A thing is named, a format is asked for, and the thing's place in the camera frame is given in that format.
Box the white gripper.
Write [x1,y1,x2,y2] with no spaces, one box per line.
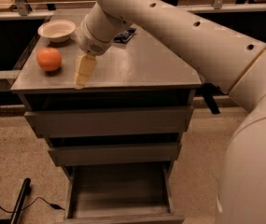
[74,18,111,89]

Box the orange fruit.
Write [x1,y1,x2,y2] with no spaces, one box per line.
[36,48,62,72]

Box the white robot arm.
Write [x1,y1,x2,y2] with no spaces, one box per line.
[75,0,266,224]

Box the grey drawer cabinet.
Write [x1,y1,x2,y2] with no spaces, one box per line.
[10,7,203,182]

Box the grey top drawer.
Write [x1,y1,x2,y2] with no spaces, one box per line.
[25,105,193,138]

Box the grey middle drawer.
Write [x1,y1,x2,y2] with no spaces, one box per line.
[49,142,181,166]

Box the grey open bottom drawer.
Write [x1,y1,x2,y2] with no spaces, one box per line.
[58,162,184,224]

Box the black snack packet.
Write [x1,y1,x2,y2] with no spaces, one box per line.
[114,27,136,44]

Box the black floor bar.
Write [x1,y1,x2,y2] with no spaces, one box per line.
[0,178,31,224]

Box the black table leg bracket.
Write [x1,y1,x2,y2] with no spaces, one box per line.
[201,84,220,115]

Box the black floor cable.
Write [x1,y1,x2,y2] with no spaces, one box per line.
[0,192,66,215]

